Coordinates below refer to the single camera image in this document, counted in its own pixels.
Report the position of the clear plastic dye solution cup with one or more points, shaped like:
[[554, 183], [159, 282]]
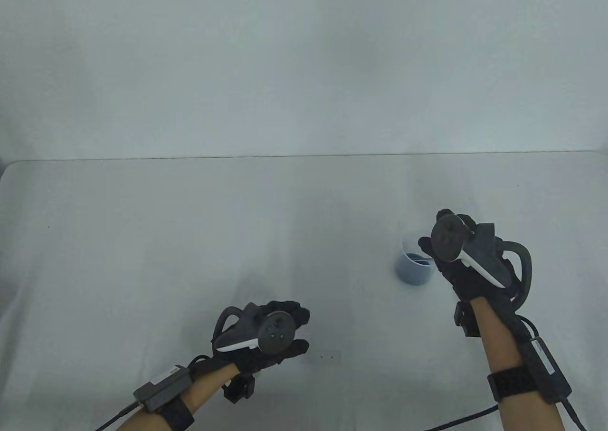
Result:
[[413, 272]]

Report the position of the dark grey hand controller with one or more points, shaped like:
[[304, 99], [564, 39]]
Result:
[[275, 332], [446, 238]]

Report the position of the person's left forearm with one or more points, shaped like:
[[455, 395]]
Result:
[[209, 388]]

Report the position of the grey wrist sensor box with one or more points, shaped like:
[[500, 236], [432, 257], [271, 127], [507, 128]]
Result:
[[164, 387], [546, 369]]

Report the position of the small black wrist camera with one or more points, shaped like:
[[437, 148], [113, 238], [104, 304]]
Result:
[[240, 389], [466, 319]]

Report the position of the person's right forearm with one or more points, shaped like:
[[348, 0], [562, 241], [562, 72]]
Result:
[[498, 345]]

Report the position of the person's left hand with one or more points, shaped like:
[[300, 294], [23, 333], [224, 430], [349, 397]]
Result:
[[251, 360]]

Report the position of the person's right hand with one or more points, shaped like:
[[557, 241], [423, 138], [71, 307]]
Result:
[[463, 283]]

